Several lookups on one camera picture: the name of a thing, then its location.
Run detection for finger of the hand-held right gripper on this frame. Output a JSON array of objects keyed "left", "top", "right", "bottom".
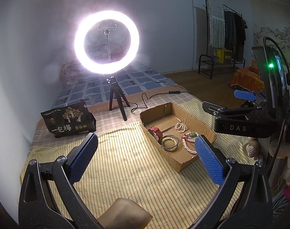
[
  {"left": 234, "top": 89, "right": 267, "bottom": 102},
  {"left": 202, "top": 101, "right": 267, "bottom": 120}
]

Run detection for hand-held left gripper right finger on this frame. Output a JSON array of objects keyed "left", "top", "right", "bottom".
[{"left": 181, "top": 135, "right": 274, "bottom": 229}]

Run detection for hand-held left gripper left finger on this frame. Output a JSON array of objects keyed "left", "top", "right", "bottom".
[{"left": 18, "top": 132, "right": 105, "bottom": 229}]

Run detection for cardboard box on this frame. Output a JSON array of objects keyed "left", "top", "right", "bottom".
[{"left": 139, "top": 102, "right": 217, "bottom": 173}]

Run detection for green pendant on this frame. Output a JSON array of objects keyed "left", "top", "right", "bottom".
[{"left": 181, "top": 131, "right": 198, "bottom": 142}]

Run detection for dark thin bangle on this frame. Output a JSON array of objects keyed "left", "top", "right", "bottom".
[{"left": 163, "top": 137, "right": 180, "bottom": 152}]

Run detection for cream bead bracelet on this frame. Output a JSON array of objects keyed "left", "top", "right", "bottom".
[{"left": 162, "top": 135, "right": 179, "bottom": 152}]

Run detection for red watch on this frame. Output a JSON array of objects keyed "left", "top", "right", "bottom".
[{"left": 148, "top": 126, "right": 164, "bottom": 140}]

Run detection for orange cloth covered stool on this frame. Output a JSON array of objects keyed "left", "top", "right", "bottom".
[{"left": 231, "top": 67, "right": 264, "bottom": 92}]

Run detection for beige plush toy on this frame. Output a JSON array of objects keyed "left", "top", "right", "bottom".
[{"left": 245, "top": 137, "right": 290, "bottom": 172}]

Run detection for black printed snack bag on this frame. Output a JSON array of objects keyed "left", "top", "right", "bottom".
[{"left": 41, "top": 101, "right": 97, "bottom": 138}]

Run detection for pink plaid blanket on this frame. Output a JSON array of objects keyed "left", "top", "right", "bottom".
[{"left": 32, "top": 91, "right": 195, "bottom": 148}]

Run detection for yellow box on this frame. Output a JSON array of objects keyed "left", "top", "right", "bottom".
[{"left": 216, "top": 49, "right": 232, "bottom": 64}]

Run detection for black clothes rack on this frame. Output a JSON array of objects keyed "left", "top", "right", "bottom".
[{"left": 198, "top": 0, "right": 247, "bottom": 80}]

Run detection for dark hanging clothes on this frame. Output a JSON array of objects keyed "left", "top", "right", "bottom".
[{"left": 223, "top": 11, "right": 247, "bottom": 61}]

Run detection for tan block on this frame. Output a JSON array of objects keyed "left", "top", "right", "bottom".
[{"left": 97, "top": 198, "right": 153, "bottom": 229}]

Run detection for black tripod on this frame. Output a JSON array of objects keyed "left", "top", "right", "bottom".
[{"left": 102, "top": 74, "right": 131, "bottom": 121}]

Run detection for striped white towel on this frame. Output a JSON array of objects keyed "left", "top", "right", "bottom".
[{"left": 206, "top": 0, "right": 225, "bottom": 48}]

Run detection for patterned pillow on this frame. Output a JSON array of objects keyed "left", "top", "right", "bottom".
[{"left": 60, "top": 61, "right": 88, "bottom": 86}]

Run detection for black flexible cable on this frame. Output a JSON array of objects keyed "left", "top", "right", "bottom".
[{"left": 263, "top": 36, "right": 290, "bottom": 86}]

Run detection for black power cable with switch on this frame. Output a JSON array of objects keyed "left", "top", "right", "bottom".
[{"left": 131, "top": 91, "right": 187, "bottom": 113}]

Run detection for landscape wall scroll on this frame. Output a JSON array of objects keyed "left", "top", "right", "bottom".
[{"left": 251, "top": 0, "right": 290, "bottom": 77}]

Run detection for white ring light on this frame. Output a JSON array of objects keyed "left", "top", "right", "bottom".
[{"left": 75, "top": 10, "right": 144, "bottom": 74}]

